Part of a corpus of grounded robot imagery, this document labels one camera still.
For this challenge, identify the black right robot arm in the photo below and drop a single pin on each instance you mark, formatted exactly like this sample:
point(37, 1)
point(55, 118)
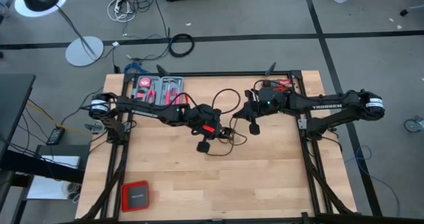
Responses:
point(324, 106)

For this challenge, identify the grey caster wheel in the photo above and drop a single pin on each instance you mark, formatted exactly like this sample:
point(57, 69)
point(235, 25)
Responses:
point(412, 125)

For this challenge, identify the floor lamp with grey base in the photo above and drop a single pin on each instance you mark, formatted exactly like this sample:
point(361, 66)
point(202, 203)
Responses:
point(84, 51)

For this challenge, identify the black aluminium frame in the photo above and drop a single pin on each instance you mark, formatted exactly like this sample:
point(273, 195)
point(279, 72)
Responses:
point(215, 74)

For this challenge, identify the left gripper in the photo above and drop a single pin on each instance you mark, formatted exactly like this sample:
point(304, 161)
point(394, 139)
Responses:
point(205, 118)

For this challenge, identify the grey tool kit case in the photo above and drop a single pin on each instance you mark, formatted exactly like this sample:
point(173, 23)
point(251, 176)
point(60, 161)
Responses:
point(158, 85)

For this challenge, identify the black pointed frame clamp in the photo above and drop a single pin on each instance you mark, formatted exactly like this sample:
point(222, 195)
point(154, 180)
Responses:
point(162, 70)
point(271, 69)

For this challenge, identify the black power adapter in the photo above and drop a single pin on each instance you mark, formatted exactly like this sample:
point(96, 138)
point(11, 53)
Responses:
point(55, 136)

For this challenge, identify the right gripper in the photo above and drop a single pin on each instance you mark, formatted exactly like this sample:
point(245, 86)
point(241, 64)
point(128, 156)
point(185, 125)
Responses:
point(255, 108)

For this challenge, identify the white box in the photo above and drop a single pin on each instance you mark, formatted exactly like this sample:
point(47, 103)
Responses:
point(43, 189)

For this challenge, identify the black stand beam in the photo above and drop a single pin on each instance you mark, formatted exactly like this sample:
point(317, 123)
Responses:
point(33, 166)

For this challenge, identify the grey metal mounting plate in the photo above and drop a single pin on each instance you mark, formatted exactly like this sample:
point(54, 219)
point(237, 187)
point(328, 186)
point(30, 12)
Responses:
point(301, 123)

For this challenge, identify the grey metal bracket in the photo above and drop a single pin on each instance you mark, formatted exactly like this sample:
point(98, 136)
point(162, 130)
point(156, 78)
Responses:
point(93, 128)

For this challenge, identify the red tape measure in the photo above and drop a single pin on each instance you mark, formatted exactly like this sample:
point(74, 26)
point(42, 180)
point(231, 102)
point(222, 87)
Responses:
point(144, 82)

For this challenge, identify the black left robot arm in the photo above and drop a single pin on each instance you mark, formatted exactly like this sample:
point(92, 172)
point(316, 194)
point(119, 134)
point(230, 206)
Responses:
point(142, 109)

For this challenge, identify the office chair base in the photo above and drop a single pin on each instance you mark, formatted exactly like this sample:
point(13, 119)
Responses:
point(403, 13)

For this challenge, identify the black desk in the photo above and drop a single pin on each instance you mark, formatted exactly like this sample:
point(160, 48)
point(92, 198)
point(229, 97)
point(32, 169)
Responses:
point(13, 98)

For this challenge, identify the red-rimmed black box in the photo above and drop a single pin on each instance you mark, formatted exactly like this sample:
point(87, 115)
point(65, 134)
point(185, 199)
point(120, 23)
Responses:
point(136, 197)

